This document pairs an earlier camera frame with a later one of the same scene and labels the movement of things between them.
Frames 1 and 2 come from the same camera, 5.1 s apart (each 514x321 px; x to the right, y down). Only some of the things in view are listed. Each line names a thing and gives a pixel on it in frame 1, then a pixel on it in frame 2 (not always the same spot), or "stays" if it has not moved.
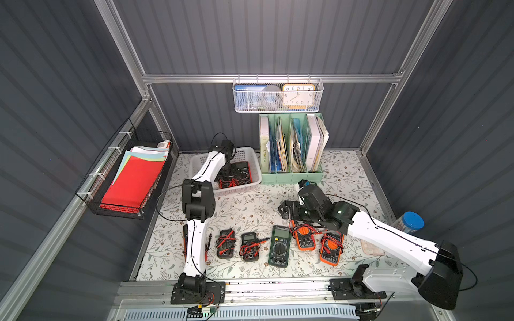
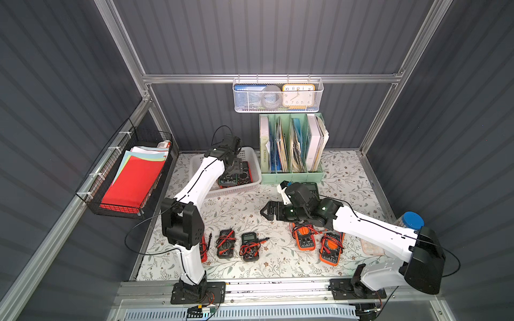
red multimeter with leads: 240,174 stays
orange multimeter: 305,235 stays
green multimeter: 280,246 -> 228,180
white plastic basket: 247,154 stays
